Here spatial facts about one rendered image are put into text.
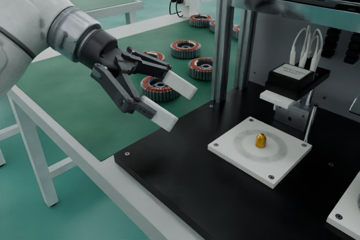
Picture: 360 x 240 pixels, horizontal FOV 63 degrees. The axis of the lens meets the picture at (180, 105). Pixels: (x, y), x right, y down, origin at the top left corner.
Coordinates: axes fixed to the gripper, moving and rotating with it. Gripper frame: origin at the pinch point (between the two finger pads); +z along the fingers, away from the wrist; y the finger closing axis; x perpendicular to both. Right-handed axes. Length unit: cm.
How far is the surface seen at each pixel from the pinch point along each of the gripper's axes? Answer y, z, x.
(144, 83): -22.8, -11.8, -13.7
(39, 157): -36, -38, -81
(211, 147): -2.0, 10.0, -5.1
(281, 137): -9.2, 21.4, 1.8
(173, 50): -52, -13, -12
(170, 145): -1.6, 3.0, -10.2
